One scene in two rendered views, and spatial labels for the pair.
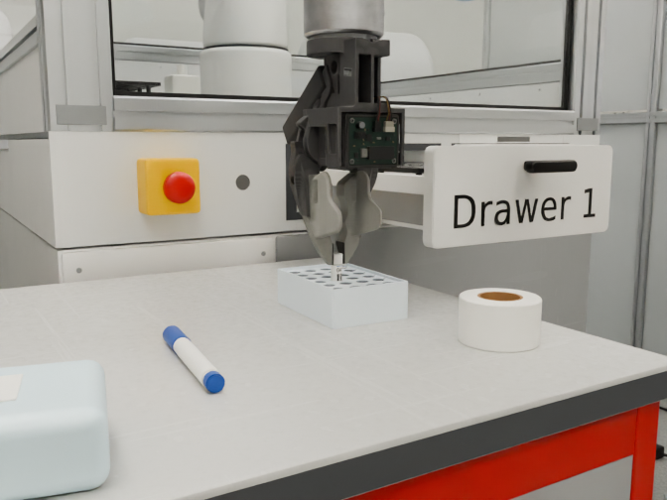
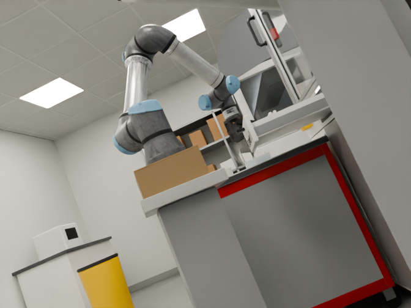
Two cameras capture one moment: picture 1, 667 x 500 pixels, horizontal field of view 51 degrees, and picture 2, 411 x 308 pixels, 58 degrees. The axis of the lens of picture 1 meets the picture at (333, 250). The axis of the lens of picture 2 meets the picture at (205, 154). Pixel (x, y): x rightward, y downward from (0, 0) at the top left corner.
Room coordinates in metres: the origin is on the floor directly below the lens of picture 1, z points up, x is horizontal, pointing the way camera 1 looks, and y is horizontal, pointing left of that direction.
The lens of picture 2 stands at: (1.46, -1.59, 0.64)
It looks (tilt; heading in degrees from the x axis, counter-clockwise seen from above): 9 degrees up; 123
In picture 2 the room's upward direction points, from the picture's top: 23 degrees counter-clockwise
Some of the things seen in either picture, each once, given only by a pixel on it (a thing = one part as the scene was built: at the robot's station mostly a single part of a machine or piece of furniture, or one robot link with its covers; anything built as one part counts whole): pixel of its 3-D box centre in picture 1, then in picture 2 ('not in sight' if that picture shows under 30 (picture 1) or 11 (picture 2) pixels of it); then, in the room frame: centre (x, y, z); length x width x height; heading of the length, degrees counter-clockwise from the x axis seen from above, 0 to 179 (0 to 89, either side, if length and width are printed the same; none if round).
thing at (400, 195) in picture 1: (415, 189); (298, 117); (0.99, -0.12, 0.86); 0.40 x 0.26 x 0.06; 31
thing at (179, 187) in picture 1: (178, 187); not in sight; (0.88, 0.20, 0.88); 0.04 x 0.03 x 0.04; 121
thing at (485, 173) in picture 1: (524, 192); (249, 135); (0.82, -0.23, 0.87); 0.29 x 0.02 x 0.11; 121
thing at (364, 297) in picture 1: (339, 292); (258, 161); (0.70, -0.01, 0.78); 0.12 x 0.08 x 0.04; 29
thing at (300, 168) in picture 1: (314, 171); not in sight; (0.67, 0.02, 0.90); 0.05 x 0.02 x 0.09; 119
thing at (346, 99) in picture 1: (347, 107); (236, 129); (0.66, -0.01, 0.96); 0.09 x 0.08 x 0.12; 29
